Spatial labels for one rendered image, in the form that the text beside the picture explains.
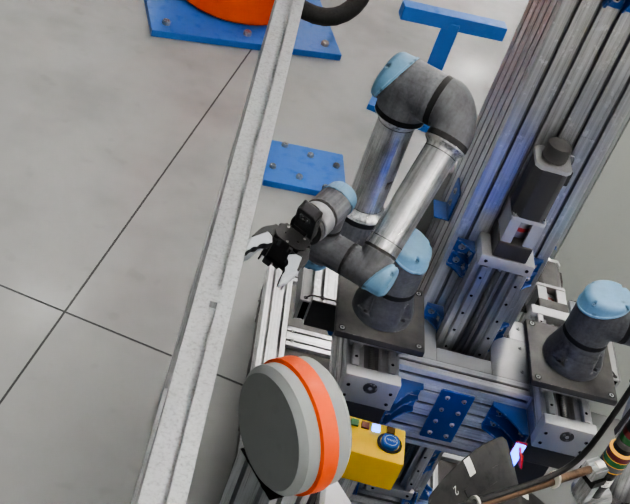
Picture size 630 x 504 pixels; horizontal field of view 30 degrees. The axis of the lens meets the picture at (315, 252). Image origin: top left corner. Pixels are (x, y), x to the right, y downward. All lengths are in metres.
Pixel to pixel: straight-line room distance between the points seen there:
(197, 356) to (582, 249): 2.92
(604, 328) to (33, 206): 2.38
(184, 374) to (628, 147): 2.77
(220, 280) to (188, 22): 4.51
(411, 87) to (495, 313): 0.71
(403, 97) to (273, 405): 1.29
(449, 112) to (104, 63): 3.07
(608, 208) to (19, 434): 1.99
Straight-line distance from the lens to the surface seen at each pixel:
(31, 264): 4.25
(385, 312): 2.78
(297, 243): 2.27
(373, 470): 2.51
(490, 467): 2.10
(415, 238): 2.73
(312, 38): 5.91
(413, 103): 2.50
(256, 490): 1.41
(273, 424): 1.33
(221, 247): 1.29
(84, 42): 5.47
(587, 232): 3.95
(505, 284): 2.89
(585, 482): 2.02
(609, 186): 3.85
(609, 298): 2.85
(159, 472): 1.06
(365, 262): 2.44
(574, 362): 2.91
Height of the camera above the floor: 2.87
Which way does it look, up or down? 38 degrees down
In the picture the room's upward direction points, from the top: 20 degrees clockwise
